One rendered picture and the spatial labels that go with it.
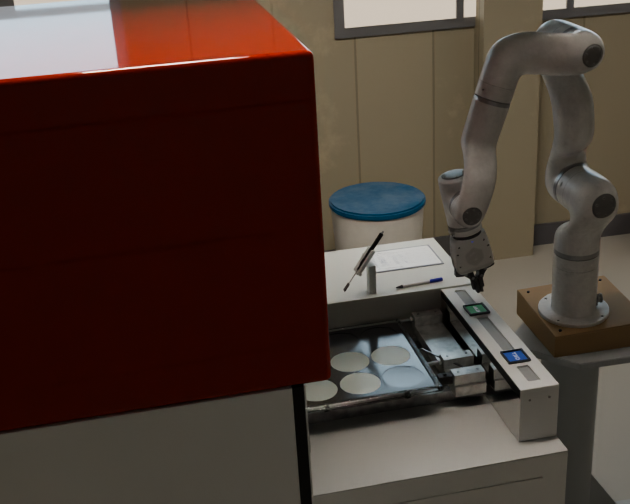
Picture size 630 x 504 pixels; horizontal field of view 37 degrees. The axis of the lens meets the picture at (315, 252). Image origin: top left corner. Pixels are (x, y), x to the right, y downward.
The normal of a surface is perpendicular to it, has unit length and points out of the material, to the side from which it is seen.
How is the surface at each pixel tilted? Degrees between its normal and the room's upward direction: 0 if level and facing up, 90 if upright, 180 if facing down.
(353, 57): 90
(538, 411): 90
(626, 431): 0
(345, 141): 90
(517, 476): 90
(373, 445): 0
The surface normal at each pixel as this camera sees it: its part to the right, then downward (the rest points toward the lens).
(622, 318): -0.07, -0.89
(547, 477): 0.21, 0.38
